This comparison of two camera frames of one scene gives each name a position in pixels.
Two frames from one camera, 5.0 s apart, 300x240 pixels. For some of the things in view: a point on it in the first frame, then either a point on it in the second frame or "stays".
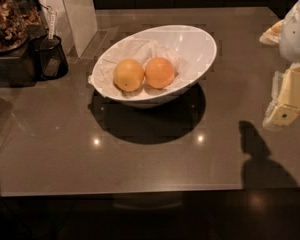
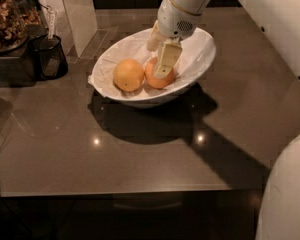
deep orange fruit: x=159 y=72 stays
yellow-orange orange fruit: x=128 y=75 stays
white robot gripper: x=296 y=34 -> x=174 y=20
